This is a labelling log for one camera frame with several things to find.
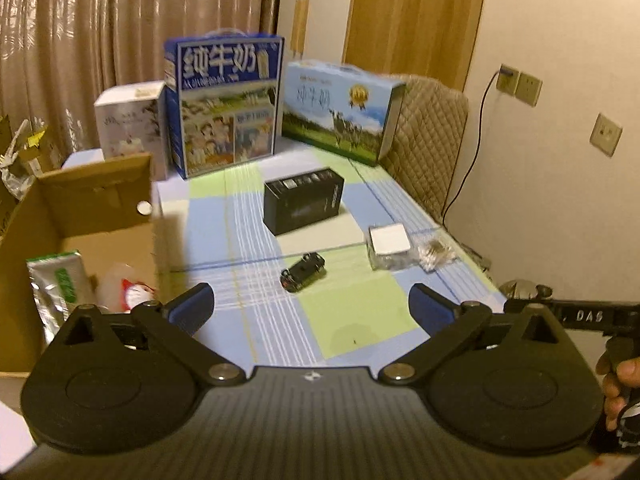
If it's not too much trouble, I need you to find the quilted beige chair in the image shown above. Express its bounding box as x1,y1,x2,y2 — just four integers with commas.
382,74,469,222

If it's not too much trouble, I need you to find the blue cartoon milk carton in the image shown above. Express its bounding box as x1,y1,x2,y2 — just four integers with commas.
164,29,284,180

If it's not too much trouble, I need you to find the white pad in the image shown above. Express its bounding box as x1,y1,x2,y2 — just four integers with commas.
367,223,416,271

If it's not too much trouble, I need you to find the cotton swabs plastic bag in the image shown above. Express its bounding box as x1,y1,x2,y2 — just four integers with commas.
414,231,458,273

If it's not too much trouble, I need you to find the person right hand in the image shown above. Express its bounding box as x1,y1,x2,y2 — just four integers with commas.
596,351,640,431

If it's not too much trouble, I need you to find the brown cardboard box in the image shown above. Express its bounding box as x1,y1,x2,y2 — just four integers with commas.
0,154,169,377

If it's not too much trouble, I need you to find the green leaf foil pouch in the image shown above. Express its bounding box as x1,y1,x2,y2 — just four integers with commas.
26,250,96,344

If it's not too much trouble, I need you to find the black product box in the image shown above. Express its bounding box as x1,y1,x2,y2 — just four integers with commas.
264,168,345,236

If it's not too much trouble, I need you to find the wall socket pair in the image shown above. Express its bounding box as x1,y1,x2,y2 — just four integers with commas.
496,65,542,107

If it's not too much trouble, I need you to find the black wall power cable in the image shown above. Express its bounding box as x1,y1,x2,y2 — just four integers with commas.
441,70,501,221

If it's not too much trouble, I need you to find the Doraemon toy figure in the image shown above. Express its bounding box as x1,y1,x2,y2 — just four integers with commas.
96,263,156,313

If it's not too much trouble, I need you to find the white appliance box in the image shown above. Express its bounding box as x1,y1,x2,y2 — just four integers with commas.
94,80,170,181

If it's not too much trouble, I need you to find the checked blue green tablecloth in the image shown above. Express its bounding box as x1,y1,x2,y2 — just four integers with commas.
157,139,504,370

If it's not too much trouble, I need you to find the green cow milk carton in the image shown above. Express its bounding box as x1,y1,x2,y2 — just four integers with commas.
282,60,406,166

